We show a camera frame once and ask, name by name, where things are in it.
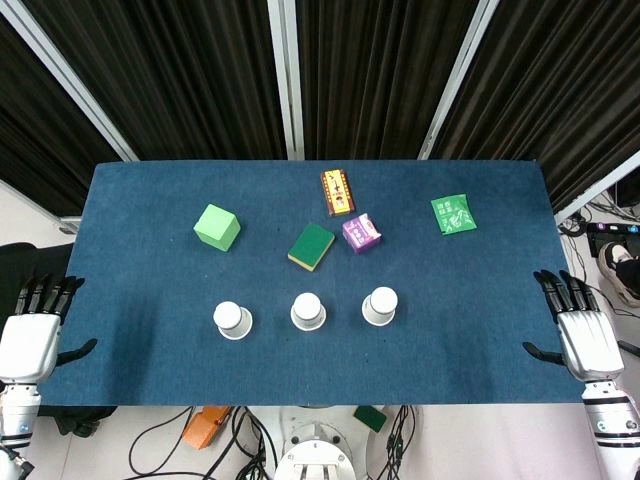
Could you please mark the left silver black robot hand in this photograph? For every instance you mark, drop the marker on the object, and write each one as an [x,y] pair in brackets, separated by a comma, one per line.
[27,345]

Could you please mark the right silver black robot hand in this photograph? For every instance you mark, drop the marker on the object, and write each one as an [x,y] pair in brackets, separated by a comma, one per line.
[592,345]

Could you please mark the white paper cup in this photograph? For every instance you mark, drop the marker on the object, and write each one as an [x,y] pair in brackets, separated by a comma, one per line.
[382,301]
[229,315]
[306,306]

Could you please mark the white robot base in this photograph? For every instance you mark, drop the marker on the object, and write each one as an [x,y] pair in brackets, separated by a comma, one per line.
[320,450]

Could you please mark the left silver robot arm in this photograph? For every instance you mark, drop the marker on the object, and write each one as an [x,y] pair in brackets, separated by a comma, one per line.
[17,420]

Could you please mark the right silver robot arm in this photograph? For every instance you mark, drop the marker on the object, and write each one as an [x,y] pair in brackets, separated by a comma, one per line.
[612,425]

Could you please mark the white and black sneaker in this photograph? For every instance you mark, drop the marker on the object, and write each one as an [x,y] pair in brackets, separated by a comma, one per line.
[612,262]

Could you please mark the black power strip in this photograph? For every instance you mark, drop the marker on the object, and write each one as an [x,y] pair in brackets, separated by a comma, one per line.
[612,234]

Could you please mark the blue table cloth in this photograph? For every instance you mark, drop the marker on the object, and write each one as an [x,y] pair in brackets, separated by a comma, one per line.
[450,325]

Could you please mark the green sachet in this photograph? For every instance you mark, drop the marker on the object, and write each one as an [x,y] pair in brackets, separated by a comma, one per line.
[453,214]

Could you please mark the orange plastic device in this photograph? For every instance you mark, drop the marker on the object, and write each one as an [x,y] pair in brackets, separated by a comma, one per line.
[205,425]

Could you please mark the black pleated curtain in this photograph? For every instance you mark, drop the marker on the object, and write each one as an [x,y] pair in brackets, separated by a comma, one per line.
[175,75]
[375,75]
[35,150]
[550,90]

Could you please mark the light green foam cube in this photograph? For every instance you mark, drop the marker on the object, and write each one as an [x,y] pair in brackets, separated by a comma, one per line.
[216,226]

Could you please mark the purple tissue packet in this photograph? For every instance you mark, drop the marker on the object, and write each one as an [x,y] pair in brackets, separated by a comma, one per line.
[361,234]

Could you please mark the red and yellow carton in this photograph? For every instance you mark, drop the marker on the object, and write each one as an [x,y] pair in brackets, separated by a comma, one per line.
[338,192]

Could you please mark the green and yellow sponge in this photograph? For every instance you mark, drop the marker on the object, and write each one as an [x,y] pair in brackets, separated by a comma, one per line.
[311,245]

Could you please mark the white frame post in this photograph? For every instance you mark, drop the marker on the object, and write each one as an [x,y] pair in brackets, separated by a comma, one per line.
[75,85]
[457,80]
[600,187]
[286,75]

